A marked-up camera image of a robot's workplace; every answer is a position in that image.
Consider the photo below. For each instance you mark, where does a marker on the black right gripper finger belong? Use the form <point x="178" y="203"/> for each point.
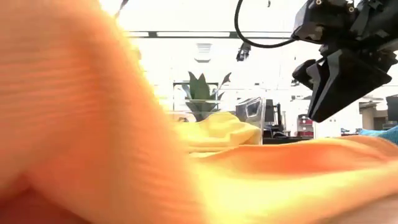
<point x="306" y="73"/>
<point x="345" y="84"/>

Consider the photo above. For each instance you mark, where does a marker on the blue microfiber towel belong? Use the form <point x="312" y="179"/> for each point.
<point x="388" y="135"/>

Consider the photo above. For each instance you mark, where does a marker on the yellow microfiber towel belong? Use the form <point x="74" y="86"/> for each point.
<point x="217" y="130"/>

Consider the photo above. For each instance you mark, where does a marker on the orange microfiber towel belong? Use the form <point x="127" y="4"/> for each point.
<point x="77" y="124"/>

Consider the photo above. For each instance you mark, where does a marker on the red storage bins shelf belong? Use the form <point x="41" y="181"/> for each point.
<point x="304" y="124"/>

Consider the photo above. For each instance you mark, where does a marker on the black machine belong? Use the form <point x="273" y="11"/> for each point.
<point x="270" y="112"/>

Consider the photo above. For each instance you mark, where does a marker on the black monitor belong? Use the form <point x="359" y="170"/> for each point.
<point x="392" y="109"/>

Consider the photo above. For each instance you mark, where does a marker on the clear plastic bin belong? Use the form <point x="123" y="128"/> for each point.
<point x="252" y="109"/>

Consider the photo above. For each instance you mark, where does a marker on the black ceiling spotlight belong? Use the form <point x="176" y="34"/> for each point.
<point x="244" y="51"/>

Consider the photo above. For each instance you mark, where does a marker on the black linear ceiling light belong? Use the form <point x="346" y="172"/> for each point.
<point x="233" y="34"/>

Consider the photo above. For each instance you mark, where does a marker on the artificial succulent in white pot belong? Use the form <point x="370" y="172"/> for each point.
<point x="199" y="90"/>

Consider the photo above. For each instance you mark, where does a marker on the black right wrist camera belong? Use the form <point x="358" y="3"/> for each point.
<point x="326" y="21"/>

